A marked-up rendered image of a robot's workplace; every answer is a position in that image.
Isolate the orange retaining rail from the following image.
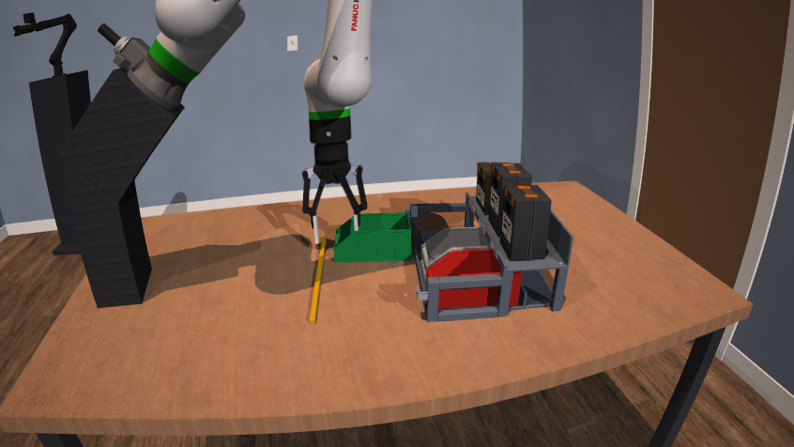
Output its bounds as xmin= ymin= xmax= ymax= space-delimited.
xmin=310 ymin=236 xmax=327 ymax=324

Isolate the green bin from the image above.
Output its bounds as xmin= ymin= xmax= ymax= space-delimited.
xmin=334 ymin=212 xmax=411 ymax=262

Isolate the red open bin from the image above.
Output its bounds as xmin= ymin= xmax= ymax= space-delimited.
xmin=426 ymin=249 xmax=523 ymax=309

